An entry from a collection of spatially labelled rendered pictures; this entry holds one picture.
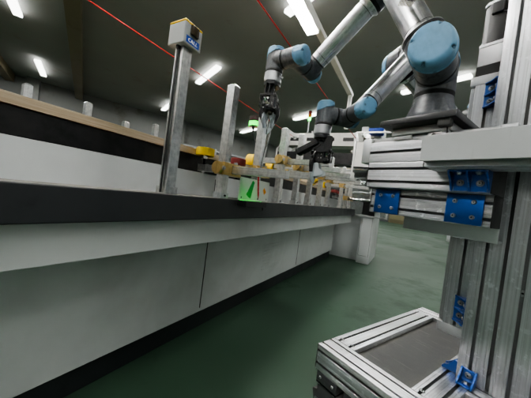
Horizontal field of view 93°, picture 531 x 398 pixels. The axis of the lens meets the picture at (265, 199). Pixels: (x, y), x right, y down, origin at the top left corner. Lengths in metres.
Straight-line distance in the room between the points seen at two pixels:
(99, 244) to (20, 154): 0.30
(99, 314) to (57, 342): 0.12
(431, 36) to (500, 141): 0.35
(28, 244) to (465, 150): 0.99
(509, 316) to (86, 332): 1.31
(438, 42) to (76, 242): 1.05
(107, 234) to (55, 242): 0.11
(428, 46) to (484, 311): 0.80
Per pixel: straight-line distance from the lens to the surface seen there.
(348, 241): 3.81
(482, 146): 0.77
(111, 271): 1.06
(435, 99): 1.00
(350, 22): 1.26
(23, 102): 0.90
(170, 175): 0.84
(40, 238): 0.72
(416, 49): 0.92
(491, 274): 1.07
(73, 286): 1.02
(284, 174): 0.92
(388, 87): 1.20
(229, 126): 1.04
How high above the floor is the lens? 0.73
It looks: 1 degrees down
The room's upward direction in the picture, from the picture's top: 7 degrees clockwise
